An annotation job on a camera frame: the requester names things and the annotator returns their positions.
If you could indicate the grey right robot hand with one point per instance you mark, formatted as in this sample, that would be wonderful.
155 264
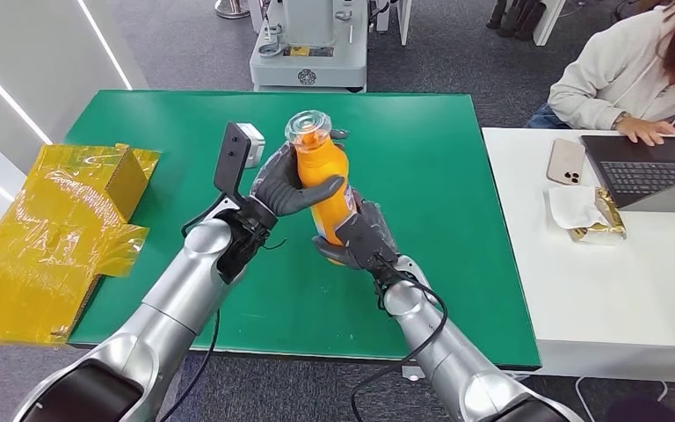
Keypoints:
387 233

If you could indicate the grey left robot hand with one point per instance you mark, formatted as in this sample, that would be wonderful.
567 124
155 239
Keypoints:
279 186

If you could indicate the orange plastic bottle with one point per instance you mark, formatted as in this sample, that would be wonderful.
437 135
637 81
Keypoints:
323 163

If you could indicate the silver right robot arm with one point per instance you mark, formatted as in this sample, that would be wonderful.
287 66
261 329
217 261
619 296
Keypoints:
454 361

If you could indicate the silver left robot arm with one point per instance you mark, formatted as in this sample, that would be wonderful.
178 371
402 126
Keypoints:
180 291

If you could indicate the person's right forearm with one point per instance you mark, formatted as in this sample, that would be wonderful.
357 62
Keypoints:
579 105

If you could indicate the pale grey machine base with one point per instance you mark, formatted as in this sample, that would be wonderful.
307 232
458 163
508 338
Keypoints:
308 64

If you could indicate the white table foot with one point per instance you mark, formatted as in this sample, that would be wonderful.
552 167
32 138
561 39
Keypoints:
414 373

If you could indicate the chrome round stand base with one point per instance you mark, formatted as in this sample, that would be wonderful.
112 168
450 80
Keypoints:
232 9

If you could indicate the white paper napkin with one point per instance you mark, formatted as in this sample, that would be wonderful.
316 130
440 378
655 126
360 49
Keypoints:
571 207

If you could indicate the beige smartphone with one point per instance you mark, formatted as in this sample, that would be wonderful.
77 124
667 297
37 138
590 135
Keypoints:
566 162

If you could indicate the white furniture panel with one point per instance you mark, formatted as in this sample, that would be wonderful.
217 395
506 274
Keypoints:
401 19
549 19

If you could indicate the gold foil packet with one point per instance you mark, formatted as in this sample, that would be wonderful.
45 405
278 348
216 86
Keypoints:
600 233

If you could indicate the yellow taped cardboard box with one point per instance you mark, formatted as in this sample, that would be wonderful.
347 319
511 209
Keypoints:
52 244

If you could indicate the dark grey laptop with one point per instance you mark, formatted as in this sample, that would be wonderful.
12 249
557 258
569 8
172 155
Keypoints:
646 169

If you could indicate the person's right hand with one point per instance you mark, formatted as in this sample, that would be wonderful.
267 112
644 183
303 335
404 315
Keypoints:
643 129

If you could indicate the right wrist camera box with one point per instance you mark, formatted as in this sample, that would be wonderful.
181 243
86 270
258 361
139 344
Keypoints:
358 236

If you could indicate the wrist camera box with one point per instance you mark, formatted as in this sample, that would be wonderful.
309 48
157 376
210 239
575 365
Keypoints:
232 154
358 236

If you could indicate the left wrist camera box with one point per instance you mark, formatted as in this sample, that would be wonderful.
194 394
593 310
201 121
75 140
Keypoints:
232 154

